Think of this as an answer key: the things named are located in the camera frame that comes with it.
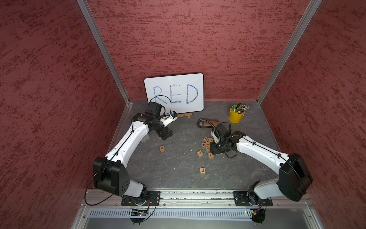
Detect wooden block letter R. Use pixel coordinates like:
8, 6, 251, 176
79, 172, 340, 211
159, 146, 165, 153

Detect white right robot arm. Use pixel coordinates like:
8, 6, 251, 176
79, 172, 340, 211
210, 130, 313, 206

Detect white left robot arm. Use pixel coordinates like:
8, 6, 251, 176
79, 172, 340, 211
93, 112, 177, 198

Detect wooden block letter X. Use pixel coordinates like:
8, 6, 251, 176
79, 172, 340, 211
197, 151, 204, 158

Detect yellow pen cup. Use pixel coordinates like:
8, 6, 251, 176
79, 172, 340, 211
228, 106, 245, 124

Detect wooden whiteboard stand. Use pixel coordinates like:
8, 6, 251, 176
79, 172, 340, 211
177, 113, 192, 118

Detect plaid brown glasses case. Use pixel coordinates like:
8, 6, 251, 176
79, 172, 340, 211
197, 118, 220, 128

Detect pens in cup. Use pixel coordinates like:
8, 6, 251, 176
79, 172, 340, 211
233, 103, 249, 114

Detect whiteboard with RED written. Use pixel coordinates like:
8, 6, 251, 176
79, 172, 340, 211
144, 73, 205, 114

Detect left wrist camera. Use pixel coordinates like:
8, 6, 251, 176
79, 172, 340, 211
160, 111, 178, 127

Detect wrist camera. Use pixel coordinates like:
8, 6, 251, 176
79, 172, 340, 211
211, 122, 232, 145
160, 111, 178, 127

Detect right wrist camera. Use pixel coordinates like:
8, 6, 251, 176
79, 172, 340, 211
211, 122, 232, 145

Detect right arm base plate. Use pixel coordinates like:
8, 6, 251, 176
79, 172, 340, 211
233, 191, 273, 207

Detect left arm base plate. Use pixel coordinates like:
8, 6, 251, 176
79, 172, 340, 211
121, 190, 161, 208

